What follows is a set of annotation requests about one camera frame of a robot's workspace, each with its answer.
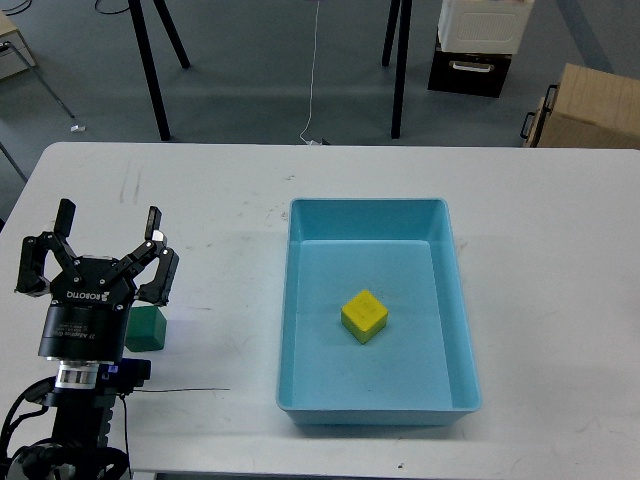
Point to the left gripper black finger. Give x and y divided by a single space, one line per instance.
154 247
31 278

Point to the black Robotiq left gripper body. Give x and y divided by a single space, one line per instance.
88 314

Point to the green cube block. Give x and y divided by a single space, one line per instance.
146 330

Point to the yellow cube block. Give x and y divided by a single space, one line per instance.
364 316

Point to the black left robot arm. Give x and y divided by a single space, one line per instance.
58 427

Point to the wooden desk with metal leg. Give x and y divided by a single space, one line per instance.
16 57

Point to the light blue plastic bin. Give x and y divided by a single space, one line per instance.
420 368

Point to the black table leg right pair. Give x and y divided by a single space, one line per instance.
397 36

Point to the black storage box with handle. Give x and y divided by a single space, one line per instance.
477 74

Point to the wooden cabinet with black handles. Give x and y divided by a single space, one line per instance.
587 108

